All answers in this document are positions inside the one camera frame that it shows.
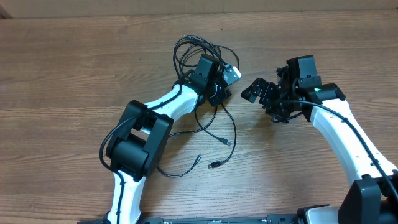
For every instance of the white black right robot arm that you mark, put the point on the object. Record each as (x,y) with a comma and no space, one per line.
(372,195)

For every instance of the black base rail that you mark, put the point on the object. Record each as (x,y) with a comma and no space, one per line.
(270,219)

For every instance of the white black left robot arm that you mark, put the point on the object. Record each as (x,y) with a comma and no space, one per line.
(133,149)

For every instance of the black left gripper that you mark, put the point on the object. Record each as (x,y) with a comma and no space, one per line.
(220,93)

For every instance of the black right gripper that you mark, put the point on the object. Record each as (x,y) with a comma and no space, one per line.
(268,88)

